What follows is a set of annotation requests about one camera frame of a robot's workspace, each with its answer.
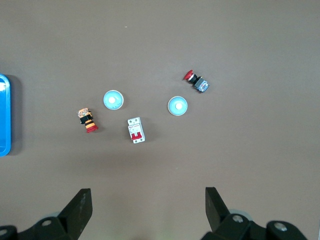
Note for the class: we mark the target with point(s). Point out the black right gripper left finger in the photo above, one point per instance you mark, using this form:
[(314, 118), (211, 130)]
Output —
[(70, 222)]

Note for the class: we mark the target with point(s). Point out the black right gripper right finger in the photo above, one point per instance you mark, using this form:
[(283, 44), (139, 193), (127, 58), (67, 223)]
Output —
[(225, 225)]

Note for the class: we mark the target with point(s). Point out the blue call bell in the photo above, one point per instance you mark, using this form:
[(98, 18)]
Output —
[(177, 106), (113, 100)]

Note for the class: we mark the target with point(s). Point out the blue plastic tray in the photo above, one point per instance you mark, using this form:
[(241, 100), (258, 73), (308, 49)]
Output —
[(4, 120)]

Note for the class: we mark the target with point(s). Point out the brown table mat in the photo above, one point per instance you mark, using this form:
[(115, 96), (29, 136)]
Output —
[(225, 150)]

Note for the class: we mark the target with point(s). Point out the white red circuit breaker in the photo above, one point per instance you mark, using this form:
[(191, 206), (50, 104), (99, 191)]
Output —
[(136, 130)]

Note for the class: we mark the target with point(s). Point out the red mushroom push button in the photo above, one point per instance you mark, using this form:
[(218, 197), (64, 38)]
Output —
[(197, 81)]

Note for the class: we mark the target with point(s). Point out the orange emergency stop switch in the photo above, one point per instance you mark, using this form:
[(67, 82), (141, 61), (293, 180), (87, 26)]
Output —
[(87, 121)]

